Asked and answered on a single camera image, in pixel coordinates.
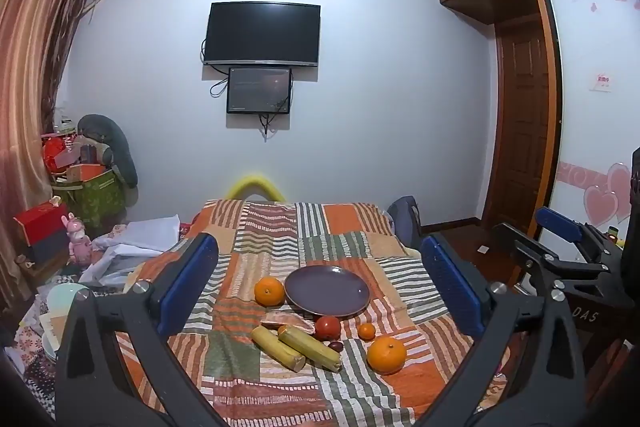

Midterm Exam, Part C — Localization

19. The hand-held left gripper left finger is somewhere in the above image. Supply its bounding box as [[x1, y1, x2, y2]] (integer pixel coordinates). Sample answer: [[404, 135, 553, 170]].
[[55, 232, 236, 427]]

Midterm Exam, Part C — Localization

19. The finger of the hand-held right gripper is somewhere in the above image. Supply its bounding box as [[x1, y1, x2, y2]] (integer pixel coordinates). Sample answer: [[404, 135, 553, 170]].
[[535, 206, 623, 264], [491, 223, 608, 288]]

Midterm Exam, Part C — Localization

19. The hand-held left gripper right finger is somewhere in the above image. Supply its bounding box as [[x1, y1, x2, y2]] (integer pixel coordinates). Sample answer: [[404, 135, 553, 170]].
[[420, 234, 601, 427]]

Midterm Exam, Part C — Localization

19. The large orange with green stem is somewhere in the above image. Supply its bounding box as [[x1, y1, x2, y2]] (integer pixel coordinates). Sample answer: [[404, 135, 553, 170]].
[[254, 276, 286, 307]]

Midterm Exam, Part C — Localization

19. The pink pomelo slice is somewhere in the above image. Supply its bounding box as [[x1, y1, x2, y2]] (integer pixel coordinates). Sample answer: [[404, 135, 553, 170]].
[[260, 311, 317, 337]]

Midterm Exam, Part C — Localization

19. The dark purple plate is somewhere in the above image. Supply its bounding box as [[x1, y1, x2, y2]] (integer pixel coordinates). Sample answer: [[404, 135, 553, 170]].
[[284, 266, 371, 319]]

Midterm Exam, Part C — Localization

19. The red tomato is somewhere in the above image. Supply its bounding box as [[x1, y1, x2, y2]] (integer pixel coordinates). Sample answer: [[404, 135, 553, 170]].
[[314, 315, 342, 342]]

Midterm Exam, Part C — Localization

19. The white cloth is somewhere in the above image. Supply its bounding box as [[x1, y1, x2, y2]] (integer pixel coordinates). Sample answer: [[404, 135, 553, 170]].
[[92, 216, 181, 283]]

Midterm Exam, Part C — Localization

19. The dark blue chair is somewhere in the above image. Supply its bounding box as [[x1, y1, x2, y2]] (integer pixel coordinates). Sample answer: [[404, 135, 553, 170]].
[[387, 195, 424, 253]]

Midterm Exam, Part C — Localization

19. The striped patchwork blanket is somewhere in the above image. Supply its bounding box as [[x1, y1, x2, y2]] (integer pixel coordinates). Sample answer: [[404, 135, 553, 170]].
[[115, 198, 511, 427]]

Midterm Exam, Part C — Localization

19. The brown wooden door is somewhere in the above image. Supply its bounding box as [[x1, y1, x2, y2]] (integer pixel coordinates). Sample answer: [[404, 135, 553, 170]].
[[492, 14, 553, 233]]

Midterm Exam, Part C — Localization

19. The pink rabbit toy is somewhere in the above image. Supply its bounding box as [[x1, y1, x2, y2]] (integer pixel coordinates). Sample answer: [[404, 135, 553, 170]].
[[61, 212, 93, 264]]

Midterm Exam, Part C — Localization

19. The mint green bowl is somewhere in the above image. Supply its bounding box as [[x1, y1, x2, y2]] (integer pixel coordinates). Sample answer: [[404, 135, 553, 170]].
[[47, 283, 93, 323]]

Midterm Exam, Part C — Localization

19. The green storage box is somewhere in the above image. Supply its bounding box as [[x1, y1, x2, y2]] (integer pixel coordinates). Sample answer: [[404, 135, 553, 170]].
[[51, 167, 126, 230]]

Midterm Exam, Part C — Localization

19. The red box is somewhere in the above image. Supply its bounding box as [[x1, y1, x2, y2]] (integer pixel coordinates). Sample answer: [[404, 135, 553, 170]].
[[14, 202, 69, 248]]

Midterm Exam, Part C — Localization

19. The grey plush toy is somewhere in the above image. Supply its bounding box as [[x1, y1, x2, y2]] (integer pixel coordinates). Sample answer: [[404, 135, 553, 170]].
[[76, 113, 139, 188]]

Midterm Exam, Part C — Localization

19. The floral cloth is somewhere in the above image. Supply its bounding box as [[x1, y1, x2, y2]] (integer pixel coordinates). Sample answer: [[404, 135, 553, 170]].
[[10, 297, 66, 413]]

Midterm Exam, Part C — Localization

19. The pile of red gift boxes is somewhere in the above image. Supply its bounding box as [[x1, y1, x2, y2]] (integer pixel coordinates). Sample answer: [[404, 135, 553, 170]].
[[42, 132, 108, 180]]

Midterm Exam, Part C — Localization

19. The white wardrobe door with hearts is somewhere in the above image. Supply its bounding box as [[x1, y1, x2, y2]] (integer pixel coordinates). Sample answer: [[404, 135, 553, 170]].
[[530, 0, 640, 248]]

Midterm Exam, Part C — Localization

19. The pink striped curtain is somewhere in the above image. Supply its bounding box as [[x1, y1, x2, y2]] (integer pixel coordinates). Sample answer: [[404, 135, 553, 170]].
[[0, 0, 81, 313]]

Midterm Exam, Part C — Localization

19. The brown tied curtain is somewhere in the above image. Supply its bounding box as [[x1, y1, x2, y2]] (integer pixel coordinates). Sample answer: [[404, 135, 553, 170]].
[[47, 0, 103, 120]]

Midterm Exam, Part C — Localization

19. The black monitor cable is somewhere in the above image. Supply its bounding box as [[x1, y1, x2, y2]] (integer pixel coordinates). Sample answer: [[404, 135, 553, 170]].
[[256, 79, 294, 141]]

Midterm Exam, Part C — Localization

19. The small black wall monitor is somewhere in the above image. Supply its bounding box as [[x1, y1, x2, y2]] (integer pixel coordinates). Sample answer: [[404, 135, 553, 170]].
[[226, 67, 293, 114]]

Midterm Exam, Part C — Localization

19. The black wall television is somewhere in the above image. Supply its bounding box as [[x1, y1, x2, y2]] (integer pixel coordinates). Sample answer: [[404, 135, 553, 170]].
[[206, 2, 321, 68]]

